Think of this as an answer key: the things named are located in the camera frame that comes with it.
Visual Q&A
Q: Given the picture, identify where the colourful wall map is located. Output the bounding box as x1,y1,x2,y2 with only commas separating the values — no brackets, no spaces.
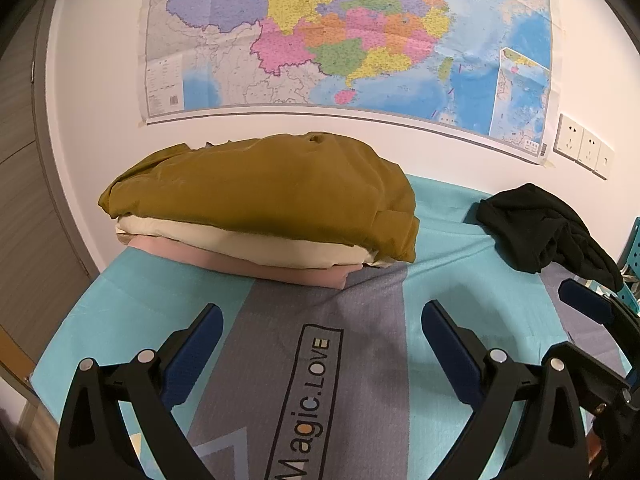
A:
137,0,566,166

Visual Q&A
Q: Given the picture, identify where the cream garment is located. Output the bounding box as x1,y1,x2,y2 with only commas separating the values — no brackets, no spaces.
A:
115,216,388,272

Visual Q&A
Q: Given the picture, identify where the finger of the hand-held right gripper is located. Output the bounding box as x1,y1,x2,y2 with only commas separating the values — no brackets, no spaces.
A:
558,278,640,356
552,328,640,413

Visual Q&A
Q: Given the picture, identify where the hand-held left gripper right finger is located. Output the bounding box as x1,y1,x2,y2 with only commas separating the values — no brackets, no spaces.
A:
421,300,588,480

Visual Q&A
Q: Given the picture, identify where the grey door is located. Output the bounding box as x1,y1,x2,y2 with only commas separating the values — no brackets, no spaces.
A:
0,0,103,376

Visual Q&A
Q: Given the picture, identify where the teal plastic basket rack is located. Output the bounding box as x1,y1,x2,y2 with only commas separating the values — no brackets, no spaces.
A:
612,217,640,311

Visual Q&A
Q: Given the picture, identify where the teal grey printed bedsheet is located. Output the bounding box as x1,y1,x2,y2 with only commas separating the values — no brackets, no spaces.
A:
30,172,636,480

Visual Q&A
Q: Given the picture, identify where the olive brown jacket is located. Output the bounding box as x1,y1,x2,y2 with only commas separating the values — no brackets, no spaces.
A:
97,131,420,264

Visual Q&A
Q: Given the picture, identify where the pink folded garment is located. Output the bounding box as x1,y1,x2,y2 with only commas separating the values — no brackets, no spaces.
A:
127,237,358,290

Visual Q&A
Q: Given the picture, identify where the white wall socket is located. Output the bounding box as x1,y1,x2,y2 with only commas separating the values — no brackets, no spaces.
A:
554,114,583,161
577,127,603,168

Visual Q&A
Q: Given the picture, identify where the black garment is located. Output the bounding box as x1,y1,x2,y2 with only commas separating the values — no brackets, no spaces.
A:
475,184,625,292

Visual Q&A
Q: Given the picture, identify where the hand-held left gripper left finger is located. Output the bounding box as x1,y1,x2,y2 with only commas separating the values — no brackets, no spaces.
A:
55,303,224,480

